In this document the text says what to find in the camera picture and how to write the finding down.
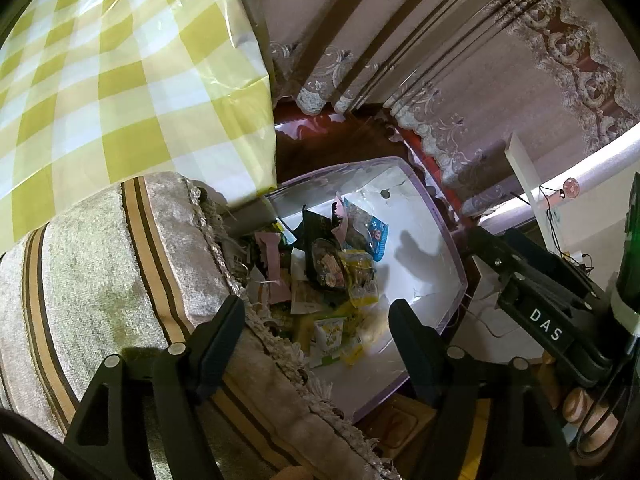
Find pink snack bar wrapper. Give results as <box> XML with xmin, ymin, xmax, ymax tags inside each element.
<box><xmin>254</xmin><ymin>232</ymin><xmax>291</xmax><ymax>304</ymax></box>

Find yellow nut snack packet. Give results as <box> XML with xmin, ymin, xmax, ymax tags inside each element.
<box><xmin>340</xmin><ymin>249</ymin><xmax>378</xmax><ymax>308</ymax></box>

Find white plastic storage bin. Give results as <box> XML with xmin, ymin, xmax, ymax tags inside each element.
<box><xmin>263</xmin><ymin>156</ymin><xmax>470</xmax><ymax>424</ymax></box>

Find blue peanut snack bag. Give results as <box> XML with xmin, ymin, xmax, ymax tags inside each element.
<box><xmin>343</xmin><ymin>198</ymin><xmax>388</xmax><ymax>262</ymax></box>

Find green snack packet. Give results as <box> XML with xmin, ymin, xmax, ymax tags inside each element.
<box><xmin>309</xmin><ymin>316</ymin><xmax>364</xmax><ymax>368</ymax></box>

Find yellow checked plastic tablecloth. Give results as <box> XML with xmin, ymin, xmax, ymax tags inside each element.
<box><xmin>1</xmin><ymin>0</ymin><xmax>276</xmax><ymax>249</ymax></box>

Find dark round snack packet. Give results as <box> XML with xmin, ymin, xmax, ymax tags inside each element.
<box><xmin>307</xmin><ymin>238</ymin><xmax>347</xmax><ymax>290</ymax></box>

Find right hand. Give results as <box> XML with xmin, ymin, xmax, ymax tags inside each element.
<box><xmin>563</xmin><ymin>388</ymin><xmax>618</xmax><ymax>453</ymax></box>

